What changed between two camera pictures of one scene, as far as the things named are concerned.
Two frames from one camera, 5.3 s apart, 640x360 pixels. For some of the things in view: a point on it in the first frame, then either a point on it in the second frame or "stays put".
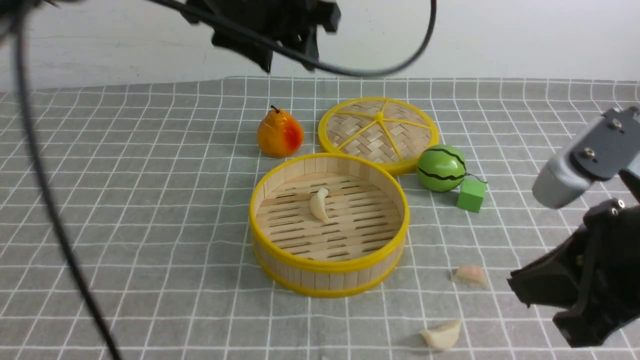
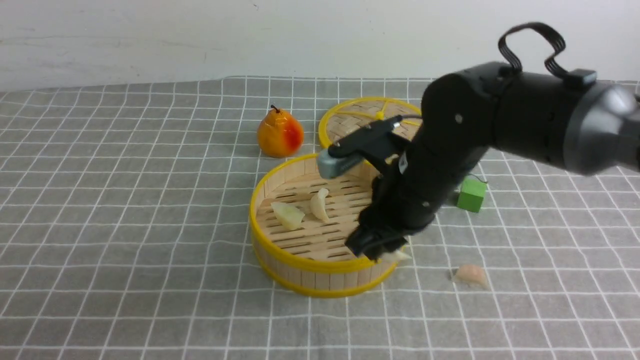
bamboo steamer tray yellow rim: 328,225 stays put
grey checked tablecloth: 152,184 stays put
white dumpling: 318,206 stays put
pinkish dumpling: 473,275 stays put
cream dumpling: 444,338 -> 394,256
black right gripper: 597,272 -> 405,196
